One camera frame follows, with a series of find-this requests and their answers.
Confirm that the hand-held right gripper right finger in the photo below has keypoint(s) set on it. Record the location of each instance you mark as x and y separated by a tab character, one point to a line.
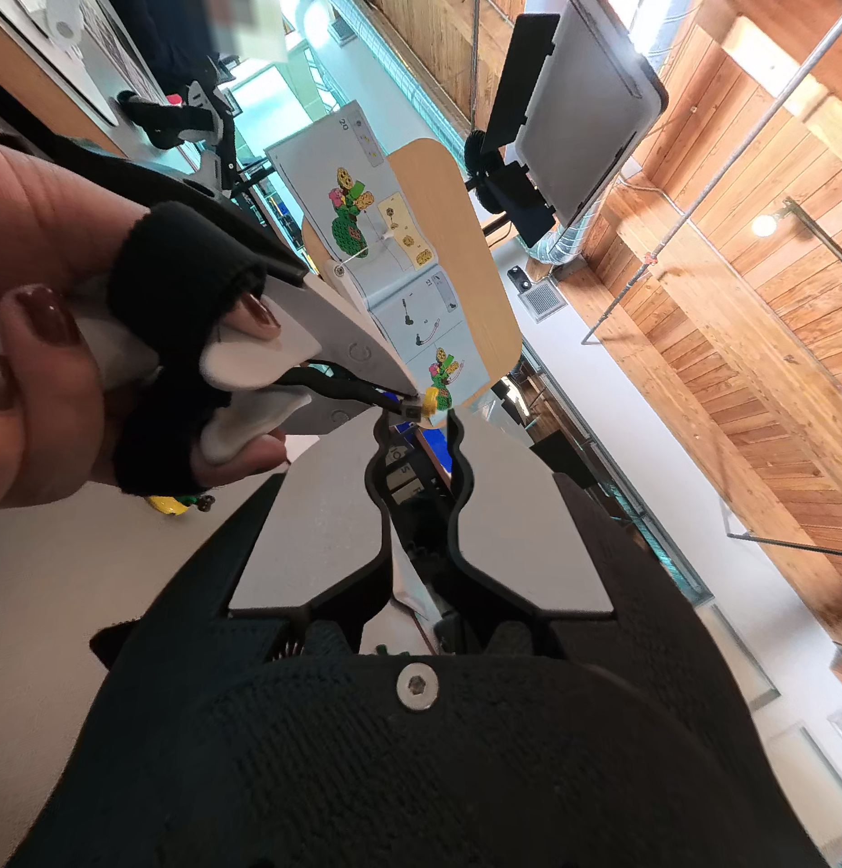
529	536

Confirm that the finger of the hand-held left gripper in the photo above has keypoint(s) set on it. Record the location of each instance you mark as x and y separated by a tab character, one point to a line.
346	419
353	349

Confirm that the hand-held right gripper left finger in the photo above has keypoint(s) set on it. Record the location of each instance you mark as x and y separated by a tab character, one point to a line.
312	536

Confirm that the small grey stud brick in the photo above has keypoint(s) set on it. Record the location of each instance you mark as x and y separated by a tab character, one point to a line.
411	411

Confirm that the small yellow clip brick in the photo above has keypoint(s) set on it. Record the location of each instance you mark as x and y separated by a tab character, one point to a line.
431	400

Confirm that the yellow dome green brick assembly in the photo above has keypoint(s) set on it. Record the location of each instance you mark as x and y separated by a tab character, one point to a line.
166	505

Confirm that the person's left hand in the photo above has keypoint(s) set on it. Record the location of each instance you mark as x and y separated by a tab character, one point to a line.
41	224

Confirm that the instruction booklet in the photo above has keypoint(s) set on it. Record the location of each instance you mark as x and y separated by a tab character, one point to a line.
421	319

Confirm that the black and white device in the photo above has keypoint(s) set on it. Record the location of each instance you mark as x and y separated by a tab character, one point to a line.
211	135

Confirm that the ceiling vent grille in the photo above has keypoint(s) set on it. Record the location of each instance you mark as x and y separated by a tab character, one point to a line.
543	300

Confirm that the grey board white rim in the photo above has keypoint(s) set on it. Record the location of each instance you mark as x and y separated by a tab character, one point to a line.
95	61

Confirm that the ceiling spot lamp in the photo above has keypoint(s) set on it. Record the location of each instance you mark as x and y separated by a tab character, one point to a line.
767	224

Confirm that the silver spiral duct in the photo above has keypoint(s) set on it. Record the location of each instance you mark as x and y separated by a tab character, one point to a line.
394	74

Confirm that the grey panel fixture black mount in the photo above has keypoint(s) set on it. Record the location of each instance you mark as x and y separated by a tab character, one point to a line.
584	102

